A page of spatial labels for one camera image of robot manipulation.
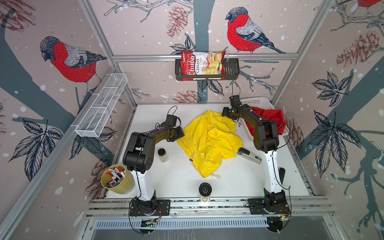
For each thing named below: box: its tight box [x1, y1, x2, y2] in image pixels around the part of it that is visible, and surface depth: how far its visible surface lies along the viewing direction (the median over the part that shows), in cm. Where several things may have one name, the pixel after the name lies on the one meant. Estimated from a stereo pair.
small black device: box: [278, 167, 286, 185], surface depth 83 cm
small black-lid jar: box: [157, 148, 169, 163], surface depth 85 cm
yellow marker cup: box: [100, 164, 135, 194], surface depth 74 cm
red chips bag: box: [180, 50, 227, 81], surface depth 90 cm
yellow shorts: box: [177, 110, 244, 178], surface depth 97 cm
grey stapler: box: [236, 147, 262, 165], surface depth 91 cm
